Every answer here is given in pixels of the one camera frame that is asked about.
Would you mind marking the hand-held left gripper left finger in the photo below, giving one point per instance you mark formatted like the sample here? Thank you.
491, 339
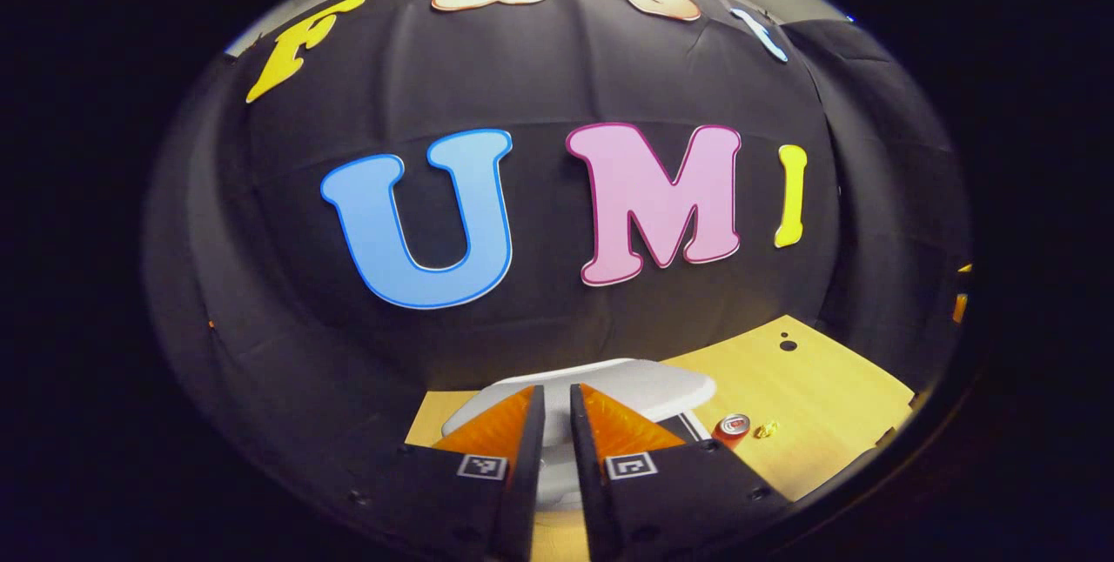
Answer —
526, 475

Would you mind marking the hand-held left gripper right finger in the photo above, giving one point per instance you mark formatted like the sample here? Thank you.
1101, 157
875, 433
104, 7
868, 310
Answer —
587, 475

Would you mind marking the black backdrop cloth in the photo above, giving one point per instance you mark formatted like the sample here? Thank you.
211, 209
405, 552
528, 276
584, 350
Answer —
540, 75

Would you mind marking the yellow paper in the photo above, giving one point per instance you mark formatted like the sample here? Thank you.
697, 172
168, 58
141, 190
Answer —
766, 430

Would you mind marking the red pop can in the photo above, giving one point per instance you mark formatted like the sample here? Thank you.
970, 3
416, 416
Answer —
731, 431

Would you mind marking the wooden desktop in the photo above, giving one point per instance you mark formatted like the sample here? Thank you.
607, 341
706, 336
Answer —
818, 405

